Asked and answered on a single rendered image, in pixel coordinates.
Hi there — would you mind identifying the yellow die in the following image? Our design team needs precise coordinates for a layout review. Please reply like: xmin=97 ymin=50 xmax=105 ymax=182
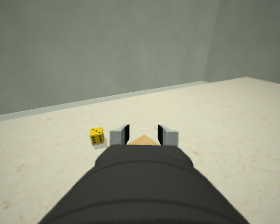
xmin=90 ymin=127 xmax=104 ymax=144

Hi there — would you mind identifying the tan square mat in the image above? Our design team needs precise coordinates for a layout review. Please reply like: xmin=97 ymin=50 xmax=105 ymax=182
xmin=126 ymin=135 xmax=159 ymax=145

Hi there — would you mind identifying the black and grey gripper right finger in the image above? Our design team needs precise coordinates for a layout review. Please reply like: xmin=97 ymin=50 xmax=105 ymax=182
xmin=158 ymin=125 xmax=178 ymax=147

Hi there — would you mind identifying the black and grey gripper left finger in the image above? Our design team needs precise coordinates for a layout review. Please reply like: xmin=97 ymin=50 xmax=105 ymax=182
xmin=110 ymin=124 xmax=129 ymax=145

